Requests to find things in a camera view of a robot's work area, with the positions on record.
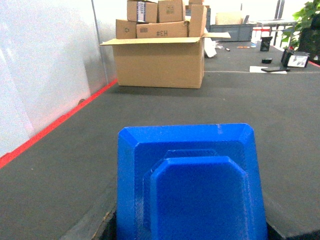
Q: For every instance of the large open cardboard box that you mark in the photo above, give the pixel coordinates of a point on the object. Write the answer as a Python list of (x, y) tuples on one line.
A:
[(177, 62)]

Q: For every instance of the small cardboard box H3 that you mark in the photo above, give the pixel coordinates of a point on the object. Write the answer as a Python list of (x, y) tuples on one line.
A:
[(177, 29)]

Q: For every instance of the white paper sheet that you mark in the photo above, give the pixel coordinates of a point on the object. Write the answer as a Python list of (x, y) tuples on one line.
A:
[(259, 69)]

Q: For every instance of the small cardboard box top right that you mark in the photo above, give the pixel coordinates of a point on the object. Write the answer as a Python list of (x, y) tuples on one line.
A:
[(171, 11)]

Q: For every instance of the small cardboard box top left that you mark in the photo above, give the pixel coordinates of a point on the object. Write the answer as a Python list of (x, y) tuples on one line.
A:
[(142, 11)]

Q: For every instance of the grey plastic crate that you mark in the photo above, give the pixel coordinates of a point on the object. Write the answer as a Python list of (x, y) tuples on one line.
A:
[(237, 32)]

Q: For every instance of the black phone on paper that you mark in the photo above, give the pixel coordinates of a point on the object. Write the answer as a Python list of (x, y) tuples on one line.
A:
[(275, 69)]

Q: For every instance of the small black round object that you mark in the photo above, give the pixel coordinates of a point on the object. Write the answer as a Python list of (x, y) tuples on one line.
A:
[(266, 60)]

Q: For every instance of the black framed picture stand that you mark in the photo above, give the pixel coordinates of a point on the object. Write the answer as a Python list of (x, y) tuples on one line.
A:
[(294, 59)]

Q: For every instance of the green potted plant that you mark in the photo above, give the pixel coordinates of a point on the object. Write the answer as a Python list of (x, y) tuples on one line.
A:
[(303, 20)]

